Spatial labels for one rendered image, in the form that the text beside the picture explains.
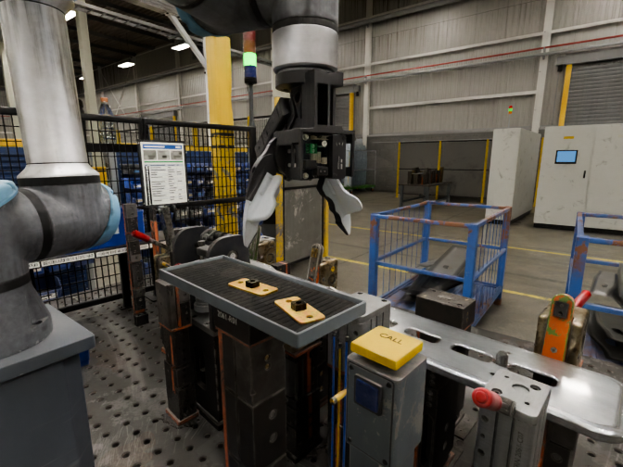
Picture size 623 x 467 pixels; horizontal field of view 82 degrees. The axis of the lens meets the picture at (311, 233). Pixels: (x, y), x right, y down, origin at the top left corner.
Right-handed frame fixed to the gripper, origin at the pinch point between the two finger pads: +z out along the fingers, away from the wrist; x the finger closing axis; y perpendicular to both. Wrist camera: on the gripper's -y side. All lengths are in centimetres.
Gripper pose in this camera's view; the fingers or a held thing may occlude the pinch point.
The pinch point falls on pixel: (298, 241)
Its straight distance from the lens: 47.3
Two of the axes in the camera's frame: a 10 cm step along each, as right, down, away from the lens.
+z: 0.0, 9.8, 2.0
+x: 8.6, -1.0, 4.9
